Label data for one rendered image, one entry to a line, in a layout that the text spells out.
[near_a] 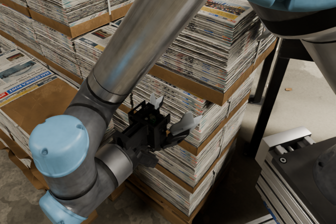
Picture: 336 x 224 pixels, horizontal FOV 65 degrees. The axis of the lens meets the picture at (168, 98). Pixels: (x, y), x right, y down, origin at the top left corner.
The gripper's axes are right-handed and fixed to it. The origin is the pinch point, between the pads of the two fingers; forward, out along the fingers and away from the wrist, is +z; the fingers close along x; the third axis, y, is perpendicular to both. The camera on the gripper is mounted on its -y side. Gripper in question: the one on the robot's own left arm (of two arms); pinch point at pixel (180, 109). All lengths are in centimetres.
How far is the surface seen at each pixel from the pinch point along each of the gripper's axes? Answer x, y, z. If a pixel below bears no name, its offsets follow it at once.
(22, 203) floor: 75, -85, -31
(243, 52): -6.3, 9.8, 18.4
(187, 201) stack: 0, -54, 7
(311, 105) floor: -23, -85, 139
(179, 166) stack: 4.7, -36.8, 8.2
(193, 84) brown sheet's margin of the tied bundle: 1.9, 1.5, 8.8
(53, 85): 68, -25, 2
